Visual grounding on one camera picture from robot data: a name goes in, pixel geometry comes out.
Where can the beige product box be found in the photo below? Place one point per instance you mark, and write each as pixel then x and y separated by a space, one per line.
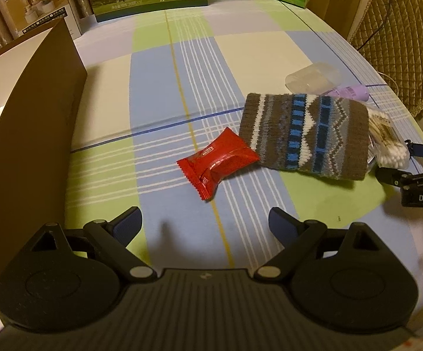
pixel 43 3

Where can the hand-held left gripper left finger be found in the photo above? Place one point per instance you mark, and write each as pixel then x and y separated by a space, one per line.
pixel 128 223

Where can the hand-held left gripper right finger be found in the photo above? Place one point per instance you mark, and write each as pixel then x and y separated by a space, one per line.
pixel 282 226

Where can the purple bottle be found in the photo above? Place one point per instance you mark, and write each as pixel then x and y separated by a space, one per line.
pixel 354 91

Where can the plaid tablecloth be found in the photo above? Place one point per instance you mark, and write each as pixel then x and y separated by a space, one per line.
pixel 233 62

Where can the cotton swab pack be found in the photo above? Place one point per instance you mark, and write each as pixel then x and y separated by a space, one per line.
pixel 387 139

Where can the quilted chair cushion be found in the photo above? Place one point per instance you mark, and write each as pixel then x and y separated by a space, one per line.
pixel 405 36

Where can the clear plastic case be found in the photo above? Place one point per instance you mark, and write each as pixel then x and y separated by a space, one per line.
pixel 310 76

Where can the brown storage box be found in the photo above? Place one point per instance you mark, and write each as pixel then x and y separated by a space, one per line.
pixel 39 117

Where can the red snack packet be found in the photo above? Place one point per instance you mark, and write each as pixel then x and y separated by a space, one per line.
pixel 215 161

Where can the patterned knit sleeve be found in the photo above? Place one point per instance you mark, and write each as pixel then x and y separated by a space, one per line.
pixel 306 135

